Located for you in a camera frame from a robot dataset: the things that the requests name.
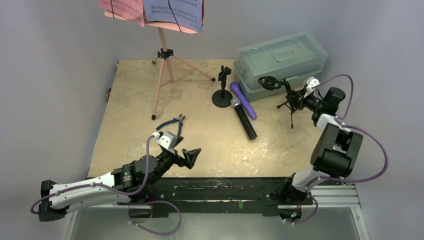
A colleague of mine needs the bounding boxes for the black tripod mic stand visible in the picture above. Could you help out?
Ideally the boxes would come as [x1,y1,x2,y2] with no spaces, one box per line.
[257,75,307,129]

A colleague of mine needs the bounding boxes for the black round-base mic stand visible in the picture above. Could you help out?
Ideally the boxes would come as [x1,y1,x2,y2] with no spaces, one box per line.
[211,65,233,108]

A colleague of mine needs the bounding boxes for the silver condenser microphone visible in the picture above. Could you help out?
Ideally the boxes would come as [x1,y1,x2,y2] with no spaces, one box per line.
[230,97,257,140]

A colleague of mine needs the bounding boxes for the purple microphone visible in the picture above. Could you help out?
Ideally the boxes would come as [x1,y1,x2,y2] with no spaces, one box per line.
[229,81,257,120]

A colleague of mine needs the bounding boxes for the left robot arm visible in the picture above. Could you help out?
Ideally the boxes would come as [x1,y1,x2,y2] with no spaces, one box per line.
[30,131,202,222]

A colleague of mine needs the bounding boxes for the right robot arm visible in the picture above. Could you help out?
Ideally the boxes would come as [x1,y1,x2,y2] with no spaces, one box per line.
[277,85,363,204]

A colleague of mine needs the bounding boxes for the translucent plastic storage box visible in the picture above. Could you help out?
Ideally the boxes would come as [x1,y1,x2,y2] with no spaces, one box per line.
[233,31,328,102]

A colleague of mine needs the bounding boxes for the pink music stand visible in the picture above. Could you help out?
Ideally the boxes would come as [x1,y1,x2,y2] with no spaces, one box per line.
[104,9,217,121]

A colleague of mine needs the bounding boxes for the blue sheet music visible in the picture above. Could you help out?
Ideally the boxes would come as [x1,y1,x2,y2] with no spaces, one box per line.
[143,0,204,32]

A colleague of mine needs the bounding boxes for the pink sheet music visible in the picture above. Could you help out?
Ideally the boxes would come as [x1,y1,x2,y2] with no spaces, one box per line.
[98,0,145,27]

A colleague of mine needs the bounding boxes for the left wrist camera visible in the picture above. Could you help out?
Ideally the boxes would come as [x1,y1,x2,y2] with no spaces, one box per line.
[153,131,179,155]

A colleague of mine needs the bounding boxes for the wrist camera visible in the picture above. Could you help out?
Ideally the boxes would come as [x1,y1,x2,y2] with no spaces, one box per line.
[153,131,179,155]
[303,76,320,98]

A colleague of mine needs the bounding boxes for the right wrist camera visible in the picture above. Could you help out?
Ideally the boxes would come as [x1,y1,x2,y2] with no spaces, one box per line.
[303,76,320,98]

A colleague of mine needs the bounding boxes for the blue-handled pliers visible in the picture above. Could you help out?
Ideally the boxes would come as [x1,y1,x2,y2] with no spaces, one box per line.
[156,113,186,137]

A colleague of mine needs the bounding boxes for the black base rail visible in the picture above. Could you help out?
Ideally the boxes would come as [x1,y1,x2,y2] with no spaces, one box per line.
[67,177,362,220]

